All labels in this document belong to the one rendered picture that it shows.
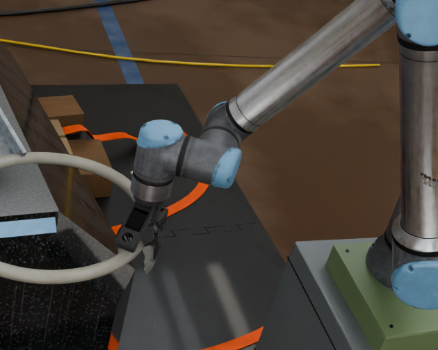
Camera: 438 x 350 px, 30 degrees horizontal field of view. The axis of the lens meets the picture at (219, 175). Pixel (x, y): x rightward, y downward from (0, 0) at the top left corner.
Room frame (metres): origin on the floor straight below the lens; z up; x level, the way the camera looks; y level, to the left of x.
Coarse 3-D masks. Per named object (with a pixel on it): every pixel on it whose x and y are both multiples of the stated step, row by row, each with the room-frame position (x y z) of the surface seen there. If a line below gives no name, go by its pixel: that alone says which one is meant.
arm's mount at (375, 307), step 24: (336, 264) 1.60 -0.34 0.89; (360, 264) 1.59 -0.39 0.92; (360, 288) 1.51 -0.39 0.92; (384, 288) 1.53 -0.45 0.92; (360, 312) 1.47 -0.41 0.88; (384, 312) 1.45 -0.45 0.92; (408, 312) 1.47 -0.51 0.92; (432, 312) 1.49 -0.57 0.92; (384, 336) 1.38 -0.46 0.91; (408, 336) 1.40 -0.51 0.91; (432, 336) 1.43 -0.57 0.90
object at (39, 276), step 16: (0, 160) 1.61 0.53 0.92; (16, 160) 1.64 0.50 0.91; (32, 160) 1.66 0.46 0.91; (48, 160) 1.68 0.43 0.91; (64, 160) 1.69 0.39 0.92; (80, 160) 1.69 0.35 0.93; (112, 176) 1.66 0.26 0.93; (128, 192) 1.62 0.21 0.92; (128, 256) 1.37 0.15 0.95; (0, 272) 1.23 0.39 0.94; (16, 272) 1.23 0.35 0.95; (32, 272) 1.24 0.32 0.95; (48, 272) 1.25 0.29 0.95; (64, 272) 1.26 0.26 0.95; (80, 272) 1.28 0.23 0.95; (96, 272) 1.29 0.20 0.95
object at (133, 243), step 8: (136, 208) 1.43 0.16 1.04; (144, 208) 1.43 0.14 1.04; (152, 208) 1.43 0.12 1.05; (128, 216) 1.41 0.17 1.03; (136, 216) 1.41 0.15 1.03; (144, 216) 1.41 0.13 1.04; (128, 224) 1.39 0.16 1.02; (136, 224) 1.39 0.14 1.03; (144, 224) 1.39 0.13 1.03; (120, 232) 1.37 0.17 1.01; (128, 232) 1.37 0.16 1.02; (136, 232) 1.37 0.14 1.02; (120, 240) 1.35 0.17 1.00; (128, 240) 1.35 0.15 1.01; (136, 240) 1.36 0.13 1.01; (120, 248) 1.35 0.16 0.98; (128, 248) 1.34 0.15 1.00
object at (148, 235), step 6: (144, 204) 1.42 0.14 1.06; (150, 204) 1.42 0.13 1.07; (156, 204) 1.43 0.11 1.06; (156, 210) 1.47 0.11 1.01; (162, 210) 1.49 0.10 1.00; (156, 216) 1.46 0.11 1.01; (162, 216) 1.46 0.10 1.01; (150, 222) 1.43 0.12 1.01; (156, 222) 1.44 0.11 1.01; (162, 222) 1.47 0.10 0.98; (150, 228) 1.42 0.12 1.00; (156, 228) 1.43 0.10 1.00; (162, 228) 1.47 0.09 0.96; (144, 234) 1.42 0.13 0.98; (150, 234) 1.42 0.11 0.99; (144, 240) 1.42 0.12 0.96; (150, 240) 1.42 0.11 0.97
